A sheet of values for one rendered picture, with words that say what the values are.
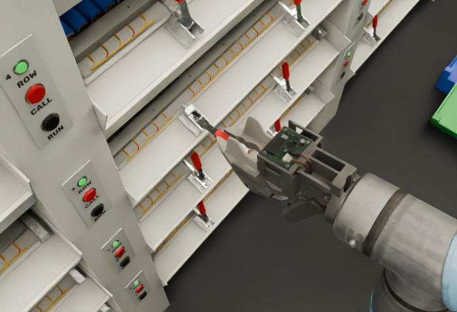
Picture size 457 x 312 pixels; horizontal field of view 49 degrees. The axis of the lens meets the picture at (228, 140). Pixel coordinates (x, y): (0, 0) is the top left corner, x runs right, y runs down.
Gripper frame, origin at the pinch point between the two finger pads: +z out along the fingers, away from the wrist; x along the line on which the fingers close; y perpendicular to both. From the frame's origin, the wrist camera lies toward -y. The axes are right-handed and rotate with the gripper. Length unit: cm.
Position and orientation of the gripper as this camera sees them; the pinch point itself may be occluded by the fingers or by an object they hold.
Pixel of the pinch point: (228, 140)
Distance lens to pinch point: 73.9
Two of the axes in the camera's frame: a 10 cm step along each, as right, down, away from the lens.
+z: -7.6, -4.5, 4.6
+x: -6.3, 6.5, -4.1
